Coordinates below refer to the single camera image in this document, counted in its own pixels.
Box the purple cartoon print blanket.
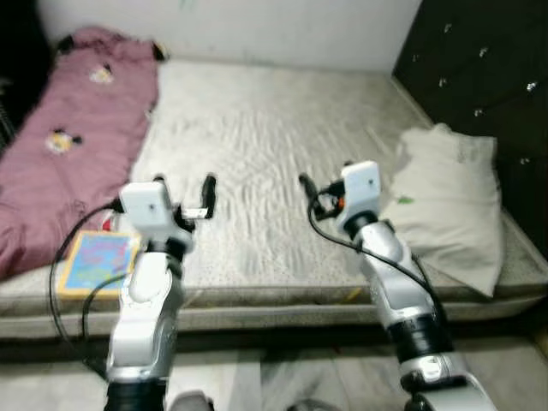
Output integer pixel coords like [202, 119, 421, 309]
[0, 26, 164, 279]

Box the white quilted mattress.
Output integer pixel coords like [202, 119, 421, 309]
[0, 56, 536, 339]

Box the colourful children's book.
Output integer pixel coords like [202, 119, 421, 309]
[58, 229, 142, 299]

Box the cream pillow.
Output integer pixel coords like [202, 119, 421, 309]
[377, 122, 506, 299]

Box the grey robot left leg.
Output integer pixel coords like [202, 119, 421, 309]
[167, 390, 215, 411]

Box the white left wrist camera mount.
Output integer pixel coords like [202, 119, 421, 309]
[118, 180, 179, 230]

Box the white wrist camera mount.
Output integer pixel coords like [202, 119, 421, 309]
[338, 161, 382, 215]
[118, 180, 179, 230]

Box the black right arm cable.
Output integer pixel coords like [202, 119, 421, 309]
[308, 197, 446, 326]

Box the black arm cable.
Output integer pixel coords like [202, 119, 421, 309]
[308, 197, 446, 326]
[50, 201, 129, 360]

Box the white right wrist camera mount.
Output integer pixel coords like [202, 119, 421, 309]
[338, 161, 382, 215]

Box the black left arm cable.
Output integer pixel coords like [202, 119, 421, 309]
[50, 201, 129, 360]

